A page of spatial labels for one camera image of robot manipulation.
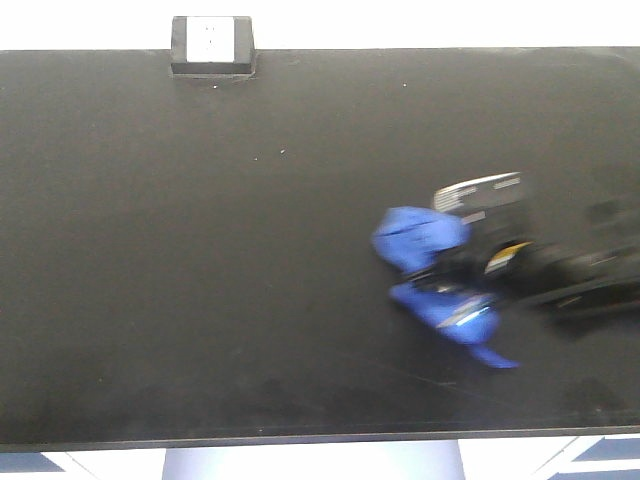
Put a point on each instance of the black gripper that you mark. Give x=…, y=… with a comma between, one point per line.
x=494, y=209

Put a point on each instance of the blue left cabinet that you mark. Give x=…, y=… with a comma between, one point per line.
x=98, y=464

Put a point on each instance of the blue microfiber cloth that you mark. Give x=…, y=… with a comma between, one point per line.
x=423, y=245

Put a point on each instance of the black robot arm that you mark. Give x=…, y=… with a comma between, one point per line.
x=503, y=258

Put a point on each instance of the black benchtop power outlet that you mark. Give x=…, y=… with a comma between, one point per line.
x=210, y=46

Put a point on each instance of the blue right cabinet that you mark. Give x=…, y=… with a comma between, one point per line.
x=566, y=457

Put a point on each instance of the blue cabinet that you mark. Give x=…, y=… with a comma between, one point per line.
x=566, y=457
x=98, y=464

